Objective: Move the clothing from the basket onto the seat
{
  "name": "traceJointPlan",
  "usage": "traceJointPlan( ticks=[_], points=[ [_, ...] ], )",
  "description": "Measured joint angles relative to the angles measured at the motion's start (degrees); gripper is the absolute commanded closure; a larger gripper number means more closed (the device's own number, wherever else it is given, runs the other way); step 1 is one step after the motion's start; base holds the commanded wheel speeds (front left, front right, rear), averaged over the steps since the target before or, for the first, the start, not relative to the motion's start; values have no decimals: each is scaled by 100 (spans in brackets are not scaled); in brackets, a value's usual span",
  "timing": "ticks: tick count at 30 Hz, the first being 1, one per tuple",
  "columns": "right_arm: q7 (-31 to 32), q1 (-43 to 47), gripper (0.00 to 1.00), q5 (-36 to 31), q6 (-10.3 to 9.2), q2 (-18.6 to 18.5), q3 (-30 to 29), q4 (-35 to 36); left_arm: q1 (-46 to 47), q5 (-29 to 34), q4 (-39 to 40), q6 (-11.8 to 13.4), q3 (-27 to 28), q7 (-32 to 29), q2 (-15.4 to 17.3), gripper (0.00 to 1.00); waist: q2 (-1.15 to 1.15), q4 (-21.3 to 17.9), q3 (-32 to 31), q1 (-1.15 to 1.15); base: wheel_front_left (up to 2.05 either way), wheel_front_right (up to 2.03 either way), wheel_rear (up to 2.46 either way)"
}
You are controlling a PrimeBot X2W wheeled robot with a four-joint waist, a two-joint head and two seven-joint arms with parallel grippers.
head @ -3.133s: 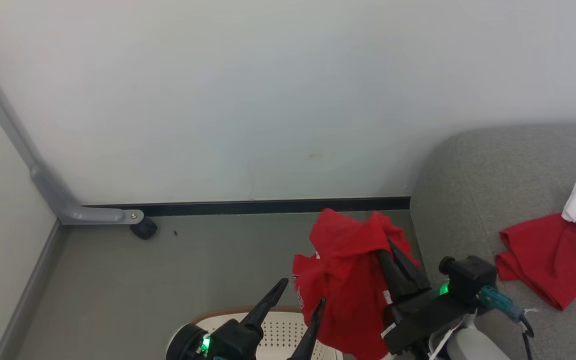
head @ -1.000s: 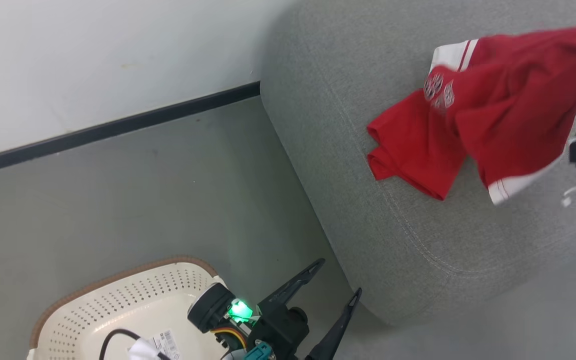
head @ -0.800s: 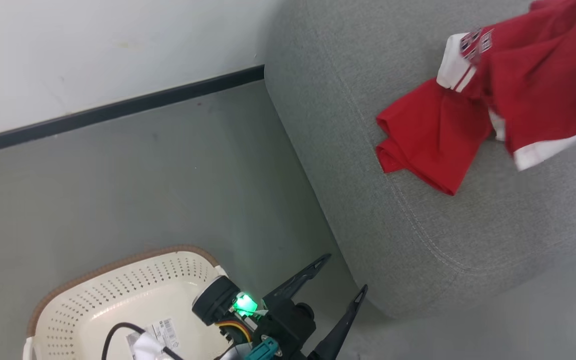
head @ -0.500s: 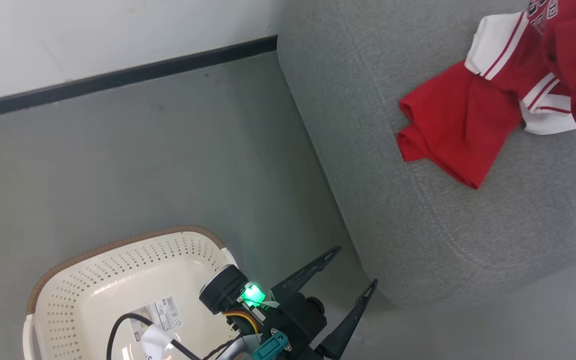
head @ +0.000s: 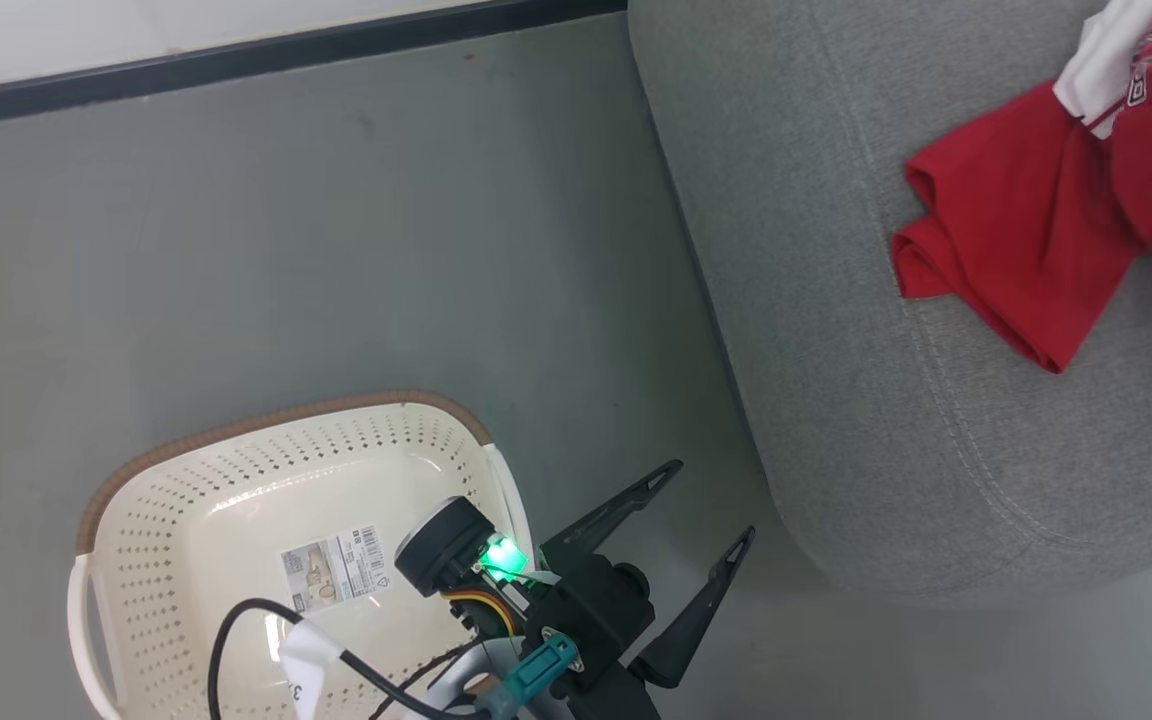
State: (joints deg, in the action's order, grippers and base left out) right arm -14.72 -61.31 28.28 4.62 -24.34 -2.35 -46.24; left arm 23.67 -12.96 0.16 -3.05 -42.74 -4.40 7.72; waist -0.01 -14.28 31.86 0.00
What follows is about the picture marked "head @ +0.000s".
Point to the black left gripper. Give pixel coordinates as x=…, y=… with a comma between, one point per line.
x=596, y=605

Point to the red and white jersey garment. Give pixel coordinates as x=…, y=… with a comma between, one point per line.
x=1026, y=220

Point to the cream perforated laundry basket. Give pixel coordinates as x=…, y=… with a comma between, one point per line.
x=236, y=500

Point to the grey fabric sofa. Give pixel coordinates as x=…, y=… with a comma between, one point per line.
x=836, y=350

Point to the paper product label sticker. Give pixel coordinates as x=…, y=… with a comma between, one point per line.
x=331, y=570

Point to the black baseboard strip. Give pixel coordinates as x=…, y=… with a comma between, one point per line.
x=236, y=55

